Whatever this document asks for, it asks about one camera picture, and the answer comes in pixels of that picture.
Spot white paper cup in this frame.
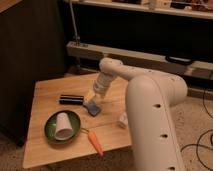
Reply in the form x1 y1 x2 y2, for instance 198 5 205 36
54 113 73 140

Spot metal pole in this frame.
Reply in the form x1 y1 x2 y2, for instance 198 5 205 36
69 0 87 47

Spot dark cabinet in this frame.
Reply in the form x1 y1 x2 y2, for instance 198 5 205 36
0 0 66 146

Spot grey long case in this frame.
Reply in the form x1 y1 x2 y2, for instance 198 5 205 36
66 41 213 79

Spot upper wooden shelf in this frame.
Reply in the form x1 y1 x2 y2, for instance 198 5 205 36
63 0 213 20

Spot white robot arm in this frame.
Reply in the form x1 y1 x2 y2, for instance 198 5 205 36
84 58 187 171

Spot blue sponge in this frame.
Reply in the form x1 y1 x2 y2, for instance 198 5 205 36
87 101 101 117

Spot orange toy carrot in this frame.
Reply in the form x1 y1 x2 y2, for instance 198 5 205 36
88 131 104 156

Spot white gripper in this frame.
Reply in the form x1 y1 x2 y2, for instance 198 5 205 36
83 72 115 106

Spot green ceramic bowl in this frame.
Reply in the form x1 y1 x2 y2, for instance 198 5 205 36
44 110 81 144

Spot black cylindrical object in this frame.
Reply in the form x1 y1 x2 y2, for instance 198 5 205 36
59 95 84 105

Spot black floor cables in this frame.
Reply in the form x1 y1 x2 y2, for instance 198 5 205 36
180 87 213 164

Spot small white object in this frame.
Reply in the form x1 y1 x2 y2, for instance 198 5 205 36
118 113 128 128

